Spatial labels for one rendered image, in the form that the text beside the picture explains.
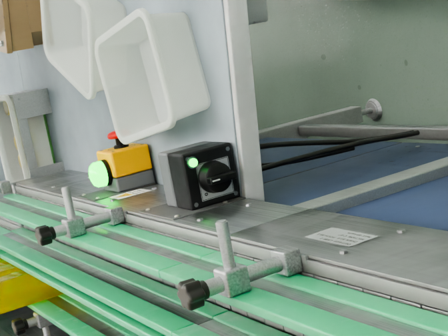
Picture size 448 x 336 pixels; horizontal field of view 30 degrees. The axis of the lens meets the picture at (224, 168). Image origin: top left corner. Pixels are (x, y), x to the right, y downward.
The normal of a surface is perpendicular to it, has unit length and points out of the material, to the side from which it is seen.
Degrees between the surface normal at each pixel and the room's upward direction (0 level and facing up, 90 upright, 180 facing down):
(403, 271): 90
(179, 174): 0
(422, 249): 90
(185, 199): 0
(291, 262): 90
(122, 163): 90
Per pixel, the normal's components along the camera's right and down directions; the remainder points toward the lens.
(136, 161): 0.49, 0.05
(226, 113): -0.85, 0.23
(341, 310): -0.18, -0.97
